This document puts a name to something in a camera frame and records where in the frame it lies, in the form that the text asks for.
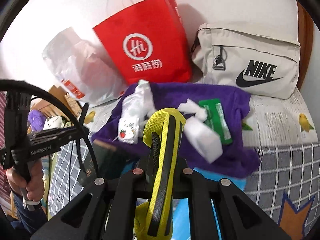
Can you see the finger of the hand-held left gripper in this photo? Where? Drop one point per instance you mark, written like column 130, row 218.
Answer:
column 72, row 133

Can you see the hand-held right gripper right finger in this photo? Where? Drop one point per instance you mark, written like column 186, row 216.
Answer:
column 185, row 180

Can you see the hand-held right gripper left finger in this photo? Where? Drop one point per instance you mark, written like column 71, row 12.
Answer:
column 140, row 180

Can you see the white sponge block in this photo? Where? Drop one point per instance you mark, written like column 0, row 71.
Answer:
column 205, row 140

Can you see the white tomato print packet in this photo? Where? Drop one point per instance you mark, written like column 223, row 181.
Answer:
column 127, row 130

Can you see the yellow and black shoe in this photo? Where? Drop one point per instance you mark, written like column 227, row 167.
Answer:
column 162, row 120

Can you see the transparent plastic bag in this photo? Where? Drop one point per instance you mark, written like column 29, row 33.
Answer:
column 130, row 105

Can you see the white tissue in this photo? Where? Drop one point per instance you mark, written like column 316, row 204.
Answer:
column 192, row 110

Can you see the person's left forearm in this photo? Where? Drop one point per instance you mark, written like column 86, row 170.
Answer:
column 18, row 210

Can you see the person's left hand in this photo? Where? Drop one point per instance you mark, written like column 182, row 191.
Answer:
column 35, row 177

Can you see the red striped cloth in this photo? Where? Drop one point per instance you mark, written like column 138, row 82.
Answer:
column 3, row 120

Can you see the blue packet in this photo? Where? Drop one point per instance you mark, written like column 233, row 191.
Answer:
column 128, row 167

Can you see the purple plush toy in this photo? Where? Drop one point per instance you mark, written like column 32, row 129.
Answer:
column 36, row 118

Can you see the white spotted plush toy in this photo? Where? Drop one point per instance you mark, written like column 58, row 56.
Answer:
column 52, row 122

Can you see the patterned brown box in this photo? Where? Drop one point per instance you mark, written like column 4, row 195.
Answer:
column 72, row 105

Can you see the dark green box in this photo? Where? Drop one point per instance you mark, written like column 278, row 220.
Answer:
column 110, row 160

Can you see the blue tissue box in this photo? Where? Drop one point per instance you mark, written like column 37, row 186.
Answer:
column 180, row 220

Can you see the plain cardboard box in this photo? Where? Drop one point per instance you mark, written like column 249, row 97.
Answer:
column 56, row 91

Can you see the green packet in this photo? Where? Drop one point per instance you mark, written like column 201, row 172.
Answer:
column 217, row 120

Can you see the purple towel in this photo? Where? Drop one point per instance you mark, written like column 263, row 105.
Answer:
column 235, row 130

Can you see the white plastic shopping bag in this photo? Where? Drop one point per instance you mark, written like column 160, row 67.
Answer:
column 82, row 62

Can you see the white sock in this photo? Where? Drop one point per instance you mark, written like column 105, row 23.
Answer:
column 143, row 93

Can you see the grey checked blanket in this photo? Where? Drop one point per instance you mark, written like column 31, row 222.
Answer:
column 287, row 170

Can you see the red paper bag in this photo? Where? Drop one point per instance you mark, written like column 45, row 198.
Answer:
column 150, row 25

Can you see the beige waist bag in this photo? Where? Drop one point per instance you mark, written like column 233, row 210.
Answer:
column 250, row 45

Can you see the wooden door frame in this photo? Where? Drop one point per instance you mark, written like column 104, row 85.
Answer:
column 306, row 42

